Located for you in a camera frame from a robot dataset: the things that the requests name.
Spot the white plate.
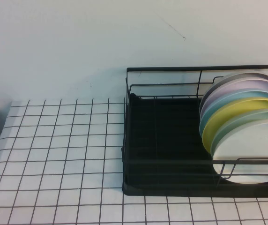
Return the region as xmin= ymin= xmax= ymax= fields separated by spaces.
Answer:
xmin=212 ymin=119 xmax=268 ymax=185

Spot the yellow plate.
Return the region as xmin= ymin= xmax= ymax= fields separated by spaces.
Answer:
xmin=201 ymin=99 xmax=268 ymax=154

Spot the light blue plate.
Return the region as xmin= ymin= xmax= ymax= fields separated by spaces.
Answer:
xmin=199 ymin=88 xmax=268 ymax=139

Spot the pale green plate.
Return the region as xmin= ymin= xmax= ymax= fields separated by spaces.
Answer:
xmin=209 ymin=108 xmax=268 ymax=157

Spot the lavender plate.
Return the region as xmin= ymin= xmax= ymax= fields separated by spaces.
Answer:
xmin=200 ymin=78 xmax=268 ymax=118

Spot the grey plate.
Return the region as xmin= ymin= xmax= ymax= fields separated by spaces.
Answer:
xmin=203 ymin=72 xmax=268 ymax=104

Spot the white black-grid tablecloth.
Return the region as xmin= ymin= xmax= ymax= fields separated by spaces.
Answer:
xmin=0 ymin=98 xmax=268 ymax=225

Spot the black wire dish rack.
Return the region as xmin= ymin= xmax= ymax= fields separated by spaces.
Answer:
xmin=122 ymin=93 xmax=268 ymax=198
xmin=122 ymin=64 xmax=268 ymax=191

